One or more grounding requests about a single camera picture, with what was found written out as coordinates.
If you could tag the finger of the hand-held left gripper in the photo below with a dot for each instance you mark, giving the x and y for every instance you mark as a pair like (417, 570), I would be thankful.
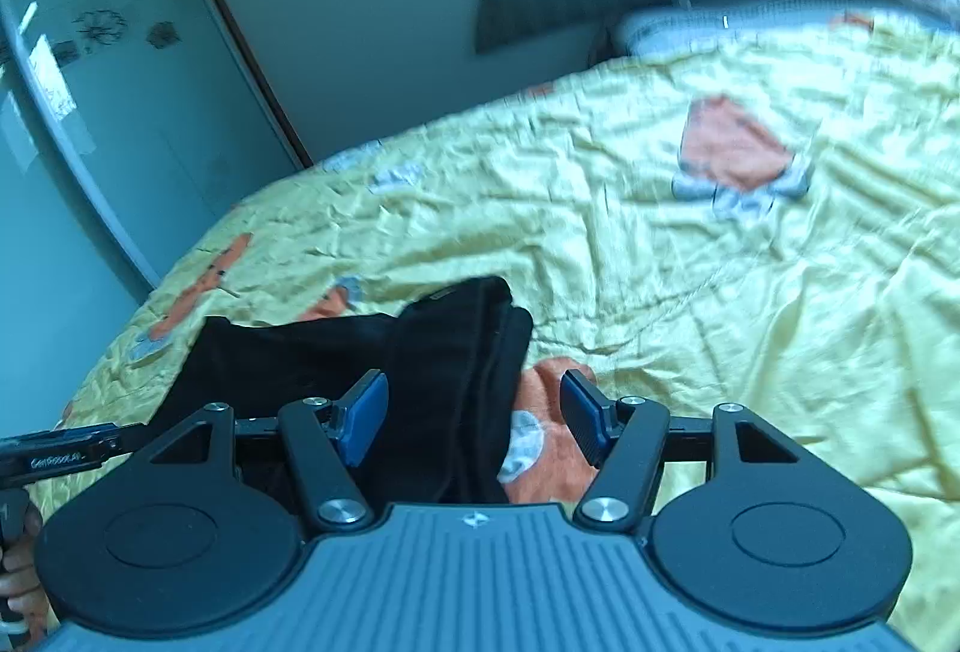
(132, 436)

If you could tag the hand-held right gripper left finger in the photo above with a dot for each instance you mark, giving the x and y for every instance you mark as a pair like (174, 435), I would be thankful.
(364, 416)

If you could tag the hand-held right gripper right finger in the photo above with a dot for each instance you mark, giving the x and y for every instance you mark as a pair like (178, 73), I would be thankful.
(582, 413)

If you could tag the black pants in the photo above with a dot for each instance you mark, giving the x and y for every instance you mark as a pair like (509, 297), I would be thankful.
(450, 382)

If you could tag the person's left hand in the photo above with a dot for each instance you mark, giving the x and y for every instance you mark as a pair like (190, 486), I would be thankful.
(19, 569)

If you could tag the yellow printed blanket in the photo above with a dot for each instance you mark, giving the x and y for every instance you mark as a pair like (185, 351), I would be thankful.
(675, 262)

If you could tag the light patterned pillow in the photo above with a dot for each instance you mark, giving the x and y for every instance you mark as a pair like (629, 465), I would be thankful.
(750, 15)

